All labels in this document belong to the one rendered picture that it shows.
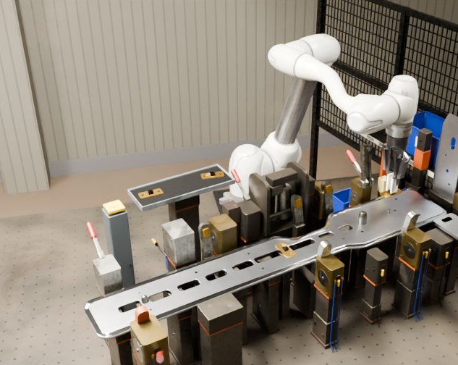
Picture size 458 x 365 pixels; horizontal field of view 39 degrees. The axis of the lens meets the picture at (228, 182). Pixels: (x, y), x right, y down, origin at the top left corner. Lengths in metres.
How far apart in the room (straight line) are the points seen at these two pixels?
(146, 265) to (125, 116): 2.15
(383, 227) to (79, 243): 1.30
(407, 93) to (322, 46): 0.57
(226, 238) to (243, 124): 2.68
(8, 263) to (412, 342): 1.65
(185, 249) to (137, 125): 2.64
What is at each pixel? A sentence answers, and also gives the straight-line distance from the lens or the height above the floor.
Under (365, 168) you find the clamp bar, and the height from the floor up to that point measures 1.12.
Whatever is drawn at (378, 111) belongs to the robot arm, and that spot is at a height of 1.49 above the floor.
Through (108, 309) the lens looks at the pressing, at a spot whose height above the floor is 1.00.
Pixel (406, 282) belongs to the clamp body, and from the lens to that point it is 2.46.
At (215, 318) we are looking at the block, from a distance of 1.98.
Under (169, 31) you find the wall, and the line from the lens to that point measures 4.54.
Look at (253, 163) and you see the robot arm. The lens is 2.92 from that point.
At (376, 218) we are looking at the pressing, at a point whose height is 1.00.
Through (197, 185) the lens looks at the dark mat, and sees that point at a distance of 2.35.
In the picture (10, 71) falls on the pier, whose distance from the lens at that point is 4.42.
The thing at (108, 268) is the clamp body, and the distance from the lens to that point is 2.16.
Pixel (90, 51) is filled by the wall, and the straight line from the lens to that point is 4.55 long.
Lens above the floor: 2.36
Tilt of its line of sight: 31 degrees down
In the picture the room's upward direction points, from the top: 1 degrees counter-clockwise
